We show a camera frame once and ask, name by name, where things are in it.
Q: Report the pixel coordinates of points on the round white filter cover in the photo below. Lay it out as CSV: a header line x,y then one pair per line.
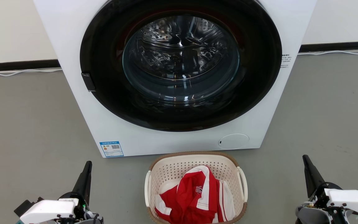
x,y
233,141

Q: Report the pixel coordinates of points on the white front-load washing machine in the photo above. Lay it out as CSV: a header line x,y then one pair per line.
x,y
166,141

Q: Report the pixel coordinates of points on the red and white garment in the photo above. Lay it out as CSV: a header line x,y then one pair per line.
x,y
191,199

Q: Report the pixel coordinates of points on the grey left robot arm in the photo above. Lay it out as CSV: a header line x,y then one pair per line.
x,y
92,218

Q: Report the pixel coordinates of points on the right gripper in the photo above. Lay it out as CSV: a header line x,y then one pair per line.
x,y
320,196

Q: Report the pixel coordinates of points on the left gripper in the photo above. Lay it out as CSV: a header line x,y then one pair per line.
x,y
80,207

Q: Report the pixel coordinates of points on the blue energy label sticker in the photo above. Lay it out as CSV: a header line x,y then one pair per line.
x,y
111,149

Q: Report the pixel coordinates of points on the small printed text sticker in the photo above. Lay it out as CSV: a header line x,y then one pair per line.
x,y
285,60

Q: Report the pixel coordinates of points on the cream perforated laundry basket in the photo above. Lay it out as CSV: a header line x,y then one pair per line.
x,y
172,168

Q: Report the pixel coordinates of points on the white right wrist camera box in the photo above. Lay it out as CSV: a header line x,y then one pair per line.
x,y
351,199

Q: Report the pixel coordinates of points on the black round washer door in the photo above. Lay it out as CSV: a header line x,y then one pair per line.
x,y
259,77

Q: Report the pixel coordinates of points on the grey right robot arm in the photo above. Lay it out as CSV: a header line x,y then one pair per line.
x,y
312,216

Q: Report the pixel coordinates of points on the steel washer drum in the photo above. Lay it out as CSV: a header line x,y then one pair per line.
x,y
179,46

